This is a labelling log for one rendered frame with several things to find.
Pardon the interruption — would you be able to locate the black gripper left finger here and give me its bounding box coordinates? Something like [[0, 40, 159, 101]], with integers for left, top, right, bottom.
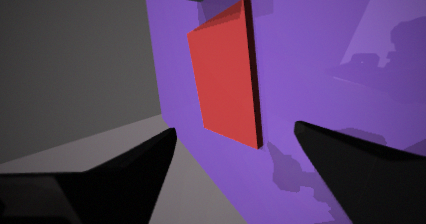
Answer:
[[0, 128, 177, 224]]

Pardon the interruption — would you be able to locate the red lid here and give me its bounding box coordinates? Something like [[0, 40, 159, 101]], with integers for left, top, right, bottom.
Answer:
[[187, 0, 263, 150]]

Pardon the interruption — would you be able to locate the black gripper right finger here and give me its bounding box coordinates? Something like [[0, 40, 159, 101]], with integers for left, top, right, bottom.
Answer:
[[294, 121, 426, 224]]

